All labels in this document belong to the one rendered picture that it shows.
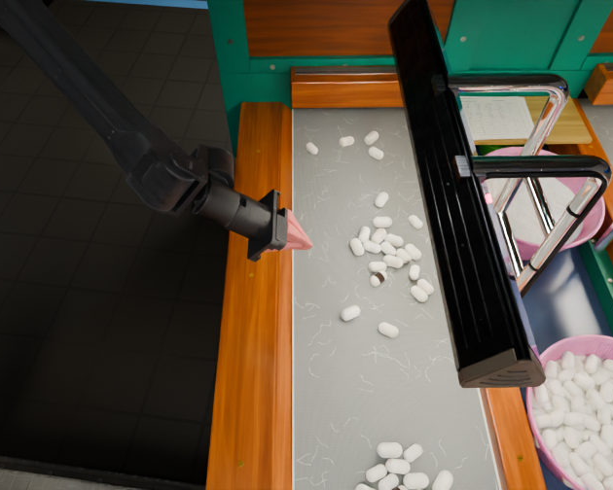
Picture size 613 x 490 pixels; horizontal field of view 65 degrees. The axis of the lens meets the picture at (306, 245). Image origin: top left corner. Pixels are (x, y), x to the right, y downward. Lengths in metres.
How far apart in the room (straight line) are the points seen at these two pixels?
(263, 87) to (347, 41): 0.22
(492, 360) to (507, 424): 0.35
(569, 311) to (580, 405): 0.22
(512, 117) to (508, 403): 0.65
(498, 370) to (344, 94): 0.77
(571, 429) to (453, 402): 0.18
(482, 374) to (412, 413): 0.34
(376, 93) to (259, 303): 0.54
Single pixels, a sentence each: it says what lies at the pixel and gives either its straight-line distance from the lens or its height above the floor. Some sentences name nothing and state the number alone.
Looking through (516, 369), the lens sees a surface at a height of 1.09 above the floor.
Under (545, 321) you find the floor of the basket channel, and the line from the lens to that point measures 1.03.
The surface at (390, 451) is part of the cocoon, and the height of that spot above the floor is 0.76.
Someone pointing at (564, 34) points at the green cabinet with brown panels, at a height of 0.92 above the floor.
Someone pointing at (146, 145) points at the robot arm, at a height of 1.07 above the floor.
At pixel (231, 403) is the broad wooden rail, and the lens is 0.78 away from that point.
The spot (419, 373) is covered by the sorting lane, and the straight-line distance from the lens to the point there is 0.84.
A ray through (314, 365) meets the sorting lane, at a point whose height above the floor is 0.74.
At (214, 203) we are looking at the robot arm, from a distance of 0.68.
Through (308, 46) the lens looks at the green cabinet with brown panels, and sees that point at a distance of 1.12.
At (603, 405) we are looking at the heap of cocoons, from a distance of 0.92.
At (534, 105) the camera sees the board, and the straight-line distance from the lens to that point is 1.27.
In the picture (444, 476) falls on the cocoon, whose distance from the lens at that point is 0.78.
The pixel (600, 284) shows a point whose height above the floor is 0.70.
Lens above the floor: 1.51
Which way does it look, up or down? 55 degrees down
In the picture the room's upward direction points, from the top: straight up
